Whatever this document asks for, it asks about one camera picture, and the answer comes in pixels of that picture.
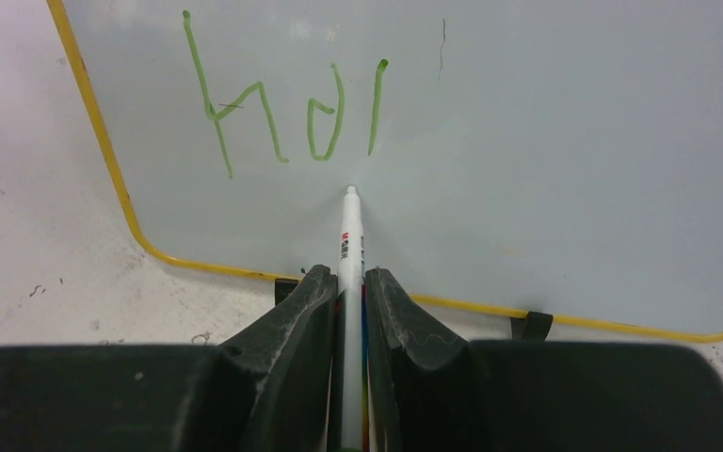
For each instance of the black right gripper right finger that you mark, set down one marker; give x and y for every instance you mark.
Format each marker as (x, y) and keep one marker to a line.
(432, 390)

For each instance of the white marker pen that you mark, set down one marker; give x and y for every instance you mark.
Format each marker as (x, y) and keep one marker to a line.
(351, 280)

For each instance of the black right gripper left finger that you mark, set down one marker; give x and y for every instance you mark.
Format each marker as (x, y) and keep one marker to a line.
(264, 389)

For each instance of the black whiteboard stand foot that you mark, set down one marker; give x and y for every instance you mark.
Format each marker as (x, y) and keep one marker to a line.
(283, 288)

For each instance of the yellow framed whiteboard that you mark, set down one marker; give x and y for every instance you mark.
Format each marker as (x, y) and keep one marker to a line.
(564, 157)

